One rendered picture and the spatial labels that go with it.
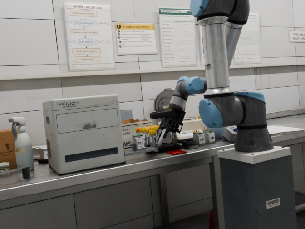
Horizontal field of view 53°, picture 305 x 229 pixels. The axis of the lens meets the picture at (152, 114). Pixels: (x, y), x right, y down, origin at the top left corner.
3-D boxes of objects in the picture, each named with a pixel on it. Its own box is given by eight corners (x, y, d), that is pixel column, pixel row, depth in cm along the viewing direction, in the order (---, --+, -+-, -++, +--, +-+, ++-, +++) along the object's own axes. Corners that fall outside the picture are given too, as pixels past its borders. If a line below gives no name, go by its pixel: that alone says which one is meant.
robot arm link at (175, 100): (177, 95, 144) (168, 96, 151) (173, 104, 143) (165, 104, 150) (189, 102, 147) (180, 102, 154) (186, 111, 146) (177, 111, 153)
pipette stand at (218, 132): (213, 142, 165) (211, 123, 164) (206, 141, 171) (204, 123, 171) (228, 139, 168) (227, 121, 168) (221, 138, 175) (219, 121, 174)
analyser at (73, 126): (59, 176, 118) (50, 99, 117) (48, 165, 143) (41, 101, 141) (131, 162, 132) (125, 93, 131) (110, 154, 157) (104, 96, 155)
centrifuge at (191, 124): (174, 144, 171) (171, 122, 170) (156, 139, 199) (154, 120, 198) (212, 138, 178) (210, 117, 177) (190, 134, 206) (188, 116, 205)
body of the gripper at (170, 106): (179, 135, 144) (188, 111, 146) (165, 127, 141) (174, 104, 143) (171, 133, 151) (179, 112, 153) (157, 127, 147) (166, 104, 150)
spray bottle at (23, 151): (15, 175, 129) (8, 117, 127) (13, 171, 137) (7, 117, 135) (35, 171, 132) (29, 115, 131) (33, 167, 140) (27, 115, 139)
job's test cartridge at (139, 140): (137, 151, 136) (135, 136, 136) (133, 149, 140) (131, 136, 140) (145, 149, 138) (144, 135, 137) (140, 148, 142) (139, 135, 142)
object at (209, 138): (209, 144, 159) (208, 131, 159) (204, 143, 163) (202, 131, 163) (215, 143, 161) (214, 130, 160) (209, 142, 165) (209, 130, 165)
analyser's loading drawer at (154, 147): (116, 159, 130) (115, 147, 130) (111, 157, 136) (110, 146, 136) (158, 151, 140) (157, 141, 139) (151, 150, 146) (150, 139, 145)
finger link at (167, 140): (169, 151, 142) (176, 133, 144) (159, 146, 140) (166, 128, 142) (165, 151, 145) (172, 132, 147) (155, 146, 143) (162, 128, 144)
